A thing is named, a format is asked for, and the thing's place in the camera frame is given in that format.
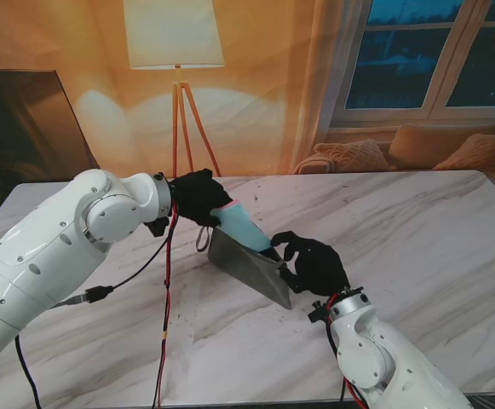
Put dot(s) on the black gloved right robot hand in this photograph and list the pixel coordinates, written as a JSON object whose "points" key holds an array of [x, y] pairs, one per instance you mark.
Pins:
{"points": [[319, 268]]}

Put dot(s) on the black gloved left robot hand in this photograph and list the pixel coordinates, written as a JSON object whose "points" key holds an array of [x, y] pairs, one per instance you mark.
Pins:
{"points": [[198, 198]]}

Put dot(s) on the grey felt storage pouch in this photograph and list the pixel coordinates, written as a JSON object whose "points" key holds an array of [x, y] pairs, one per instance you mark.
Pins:
{"points": [[247, 264]]}

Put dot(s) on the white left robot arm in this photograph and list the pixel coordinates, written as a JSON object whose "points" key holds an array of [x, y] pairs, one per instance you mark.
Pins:
{"points": [[47, 255]]}

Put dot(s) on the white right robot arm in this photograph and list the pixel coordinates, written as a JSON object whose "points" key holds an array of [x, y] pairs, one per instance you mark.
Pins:
{"points": [[392, 358]]}

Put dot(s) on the beige cushioned armrest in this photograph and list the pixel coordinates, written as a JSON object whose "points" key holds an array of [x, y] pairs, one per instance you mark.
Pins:
{"points": [[306, 164]]}

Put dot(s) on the knitted cushion beside armrest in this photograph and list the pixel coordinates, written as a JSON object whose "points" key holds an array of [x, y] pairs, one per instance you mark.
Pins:
{"points": [[353, 154]]}

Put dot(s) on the floor lamp with wooden tripod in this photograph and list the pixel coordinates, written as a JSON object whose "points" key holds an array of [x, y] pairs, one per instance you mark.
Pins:
{"points": [[174, 38]]}

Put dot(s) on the tan sofa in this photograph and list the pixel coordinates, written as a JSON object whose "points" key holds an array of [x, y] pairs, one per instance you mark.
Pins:
{"points": [[426, 145]]}

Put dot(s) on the cream curtain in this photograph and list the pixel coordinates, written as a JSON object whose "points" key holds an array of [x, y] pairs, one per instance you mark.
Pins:
{"points": [[328, 85]]}

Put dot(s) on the dark flat screen television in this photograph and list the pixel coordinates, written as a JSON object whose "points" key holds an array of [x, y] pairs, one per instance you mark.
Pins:
{"points": [[25, 128]]}

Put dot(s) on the knitted cushion on sofa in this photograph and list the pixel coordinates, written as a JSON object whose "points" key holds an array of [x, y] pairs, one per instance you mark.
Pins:
{"points": [[479, 150]]}

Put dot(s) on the white framed window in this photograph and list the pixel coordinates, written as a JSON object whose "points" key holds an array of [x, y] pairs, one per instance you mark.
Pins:
{"points": [[400, 64]]}

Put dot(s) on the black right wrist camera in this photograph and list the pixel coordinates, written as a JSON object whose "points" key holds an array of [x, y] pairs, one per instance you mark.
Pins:
{"points": [[317, 313]]}

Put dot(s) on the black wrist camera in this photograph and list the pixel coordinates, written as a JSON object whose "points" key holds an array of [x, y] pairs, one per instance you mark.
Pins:
{"points": [[317, 313], [157, 226]]}

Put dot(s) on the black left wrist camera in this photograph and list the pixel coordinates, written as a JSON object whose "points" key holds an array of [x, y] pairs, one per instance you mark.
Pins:
{"points": [[157, 226]]}

